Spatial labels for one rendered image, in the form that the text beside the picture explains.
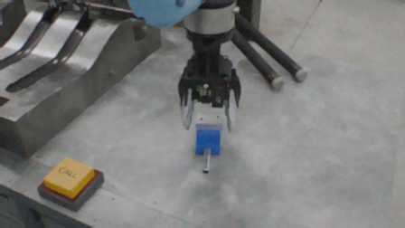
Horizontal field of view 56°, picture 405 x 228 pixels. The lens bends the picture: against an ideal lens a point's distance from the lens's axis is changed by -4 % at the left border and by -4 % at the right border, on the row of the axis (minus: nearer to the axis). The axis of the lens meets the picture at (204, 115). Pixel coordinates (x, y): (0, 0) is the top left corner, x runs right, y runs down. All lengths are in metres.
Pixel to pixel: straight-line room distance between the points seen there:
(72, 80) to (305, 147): 0.47
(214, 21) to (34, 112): 0.38
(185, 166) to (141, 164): 0.08
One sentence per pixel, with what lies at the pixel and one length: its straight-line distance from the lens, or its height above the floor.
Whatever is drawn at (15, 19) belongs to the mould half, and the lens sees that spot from 1.26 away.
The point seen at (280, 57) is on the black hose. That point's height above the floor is 0.83.
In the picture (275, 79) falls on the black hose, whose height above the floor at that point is 0.83.
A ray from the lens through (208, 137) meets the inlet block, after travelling 0.71.
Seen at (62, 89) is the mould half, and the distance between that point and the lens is 0.81.
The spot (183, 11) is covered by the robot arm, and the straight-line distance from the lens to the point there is 0.44.
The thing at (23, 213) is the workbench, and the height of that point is 0.63.
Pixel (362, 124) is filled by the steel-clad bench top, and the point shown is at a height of 0.80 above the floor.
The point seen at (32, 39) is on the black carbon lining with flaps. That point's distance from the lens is 1.01.
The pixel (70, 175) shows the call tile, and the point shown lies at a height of 0.84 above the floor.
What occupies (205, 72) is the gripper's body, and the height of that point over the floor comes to 0.99.
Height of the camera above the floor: 1.30
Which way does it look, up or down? 37 degrees down
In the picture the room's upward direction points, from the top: straight up
